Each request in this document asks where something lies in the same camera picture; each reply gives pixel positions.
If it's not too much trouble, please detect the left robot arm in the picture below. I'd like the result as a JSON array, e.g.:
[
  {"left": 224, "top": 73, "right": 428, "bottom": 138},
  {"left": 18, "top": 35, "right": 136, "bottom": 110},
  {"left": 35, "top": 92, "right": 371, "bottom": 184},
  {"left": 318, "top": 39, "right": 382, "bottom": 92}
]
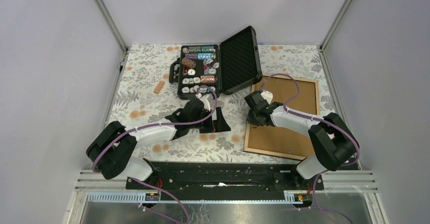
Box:
[{"left": 86, "top": 94, "right": 231, "bottom": 189}]

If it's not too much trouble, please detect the brown poker chip stack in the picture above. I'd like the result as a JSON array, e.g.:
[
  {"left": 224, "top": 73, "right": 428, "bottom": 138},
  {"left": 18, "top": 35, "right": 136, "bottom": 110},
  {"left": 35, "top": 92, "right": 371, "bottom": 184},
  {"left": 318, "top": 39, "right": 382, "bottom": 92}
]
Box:
[{"left": 181, "top": 58, "right": 196, "bottom": 69}]

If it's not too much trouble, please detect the wooden block left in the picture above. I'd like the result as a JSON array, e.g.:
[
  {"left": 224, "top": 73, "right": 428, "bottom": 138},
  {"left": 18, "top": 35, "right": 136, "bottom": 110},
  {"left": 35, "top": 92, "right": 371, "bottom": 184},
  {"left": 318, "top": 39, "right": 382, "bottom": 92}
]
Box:
[{"left": 153, "top": 81, "right": 165, "bottom": 94}]

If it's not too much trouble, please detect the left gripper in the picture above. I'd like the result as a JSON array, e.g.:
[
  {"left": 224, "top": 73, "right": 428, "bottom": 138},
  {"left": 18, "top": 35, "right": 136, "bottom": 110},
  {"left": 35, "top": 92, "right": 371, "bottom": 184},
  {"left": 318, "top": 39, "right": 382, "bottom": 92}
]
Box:
[{"left": 189, "top": 107, "right": 230, "bottom": 133}]

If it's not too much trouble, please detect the brown frame backing board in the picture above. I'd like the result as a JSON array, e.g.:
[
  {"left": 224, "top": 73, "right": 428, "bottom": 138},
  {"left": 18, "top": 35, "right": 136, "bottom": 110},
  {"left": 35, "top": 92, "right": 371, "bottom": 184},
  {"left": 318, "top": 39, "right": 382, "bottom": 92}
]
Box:
[{"left": 252, "top": 77, "right": 317, "bottom": 137}]

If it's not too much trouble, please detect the orange poker chip stack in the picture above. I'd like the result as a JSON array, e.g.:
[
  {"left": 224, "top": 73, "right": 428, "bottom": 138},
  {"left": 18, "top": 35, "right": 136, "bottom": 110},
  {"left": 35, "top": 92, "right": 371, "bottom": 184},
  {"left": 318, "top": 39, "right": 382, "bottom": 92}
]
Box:
[{"left": 200, "top": 75, "right": 216, "bottom": 83}]

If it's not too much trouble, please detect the floral tablecloth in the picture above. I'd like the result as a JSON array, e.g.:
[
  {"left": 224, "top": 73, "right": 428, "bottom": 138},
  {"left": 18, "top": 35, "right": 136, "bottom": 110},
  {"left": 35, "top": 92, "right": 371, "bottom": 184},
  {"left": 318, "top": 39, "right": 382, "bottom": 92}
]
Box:
[{"left": 107, "top": 44, "right": 335, "bottom": 164}]

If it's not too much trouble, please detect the black poker chip case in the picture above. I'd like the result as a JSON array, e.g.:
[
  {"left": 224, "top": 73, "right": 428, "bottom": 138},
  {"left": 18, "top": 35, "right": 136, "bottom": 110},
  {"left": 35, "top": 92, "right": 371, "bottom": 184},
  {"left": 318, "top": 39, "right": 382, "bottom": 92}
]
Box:
[{"left": 169, "top": 26, "right": 263, "bottom": 100}]

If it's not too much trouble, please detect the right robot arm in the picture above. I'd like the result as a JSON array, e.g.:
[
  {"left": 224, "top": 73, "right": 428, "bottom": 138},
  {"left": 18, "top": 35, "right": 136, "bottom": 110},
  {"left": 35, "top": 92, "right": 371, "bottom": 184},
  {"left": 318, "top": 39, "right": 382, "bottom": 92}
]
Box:
[{"left": 244, "top": 90, "right": 360, "bottom": 190}]

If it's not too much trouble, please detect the wooden picture frame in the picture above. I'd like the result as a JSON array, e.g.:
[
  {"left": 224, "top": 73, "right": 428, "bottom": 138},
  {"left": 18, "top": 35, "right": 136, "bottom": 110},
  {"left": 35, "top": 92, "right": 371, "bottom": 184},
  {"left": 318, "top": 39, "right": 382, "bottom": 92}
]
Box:
[{"left": 244, "top": 76, "right": 320, "bottom": 161}]

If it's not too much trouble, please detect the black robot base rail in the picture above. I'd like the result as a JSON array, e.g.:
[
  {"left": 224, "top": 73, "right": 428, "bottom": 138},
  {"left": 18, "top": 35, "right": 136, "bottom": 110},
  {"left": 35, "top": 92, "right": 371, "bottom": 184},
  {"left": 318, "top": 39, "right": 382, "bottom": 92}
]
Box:
[{"left": 145, "top": 161, "right": 324, "bottom": 201}]

